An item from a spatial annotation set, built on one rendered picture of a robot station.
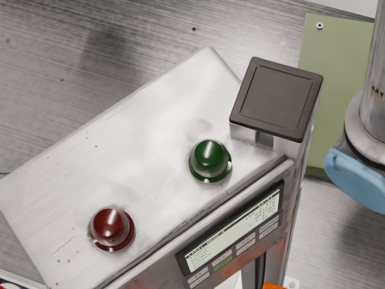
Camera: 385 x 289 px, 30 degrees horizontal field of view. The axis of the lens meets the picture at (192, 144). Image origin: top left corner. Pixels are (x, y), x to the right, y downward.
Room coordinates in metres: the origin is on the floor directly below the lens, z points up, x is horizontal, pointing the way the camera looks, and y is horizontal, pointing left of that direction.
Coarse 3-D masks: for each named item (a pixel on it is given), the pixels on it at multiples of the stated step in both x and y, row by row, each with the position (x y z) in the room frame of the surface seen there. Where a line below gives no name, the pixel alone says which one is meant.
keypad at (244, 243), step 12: (276, 216) 0.14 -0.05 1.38; (264, 228) 0.14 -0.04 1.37; (276, 228) 0.14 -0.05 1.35; (240, 240) 0.13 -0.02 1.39; (252, 240) 0.13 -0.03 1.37; (228, 252) 0.12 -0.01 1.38; (240, 252) 0.13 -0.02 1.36; (216, 264) 0.12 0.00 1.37; (192, 276) 0.11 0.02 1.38; (204, 276) 0.11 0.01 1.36; (192, 288) 0.11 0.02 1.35
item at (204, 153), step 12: (204, 144) 0.16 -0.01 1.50; (216, 144) 0.16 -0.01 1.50; (192, 156) 0.15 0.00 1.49; (204, 156) 0.15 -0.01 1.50; (216, 156) 0.15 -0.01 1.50; (228, 156) 0.15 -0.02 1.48; (192, 168) 0.15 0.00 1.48; (204, 168) 0.15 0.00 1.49; (216, 168) 0.14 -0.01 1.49; (228, 168) 0.15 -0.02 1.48; (204, 180) 0.14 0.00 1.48; (216, 180) 0.14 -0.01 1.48
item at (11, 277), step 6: (0, 270) 0.29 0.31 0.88; (0, 276) 0.28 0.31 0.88; (6, 276) 0.28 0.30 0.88; (12, 276) 0.27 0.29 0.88; (18, 276) 0.27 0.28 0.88; (12, 282) 0.27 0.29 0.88; (18, 282) 0.26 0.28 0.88; (24, 282) 0.26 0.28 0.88; (30, 282) 0.26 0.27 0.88; (36, 282) 0.26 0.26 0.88; (30, 288) 0.25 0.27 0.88; (36, 288) 0.25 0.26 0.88; (42, 288) 0.25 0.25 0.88
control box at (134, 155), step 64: (192, 64) 0.22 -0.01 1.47; (128, 128) 0.19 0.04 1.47; (192, 128) 0.18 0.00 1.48; (0, 192) 0.16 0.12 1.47; (64, 192) 0.16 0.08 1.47; (128, 192) 0.15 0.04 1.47; (192, 192) 0.14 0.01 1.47; (256, 192) 0.13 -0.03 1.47; (64, 256) 0.12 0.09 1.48; (128, 256) 0.11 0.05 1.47; (256, 256) 0.13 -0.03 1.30
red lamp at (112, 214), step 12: (96, 216) 0.13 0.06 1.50; (108, 216) 0.13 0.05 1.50; (120, 216) 0.13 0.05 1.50; (96, 228) 0.12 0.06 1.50; (108, 228) 0.12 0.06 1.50; (120, 228) 0.12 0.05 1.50; (132, 228) 0.12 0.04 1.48; (96, 240) 0.12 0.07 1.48; (108, 240) 0.12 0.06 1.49; (120, 240) 0.12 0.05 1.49; (132, 240) 0.12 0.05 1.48; (108, 252) 0.11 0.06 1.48
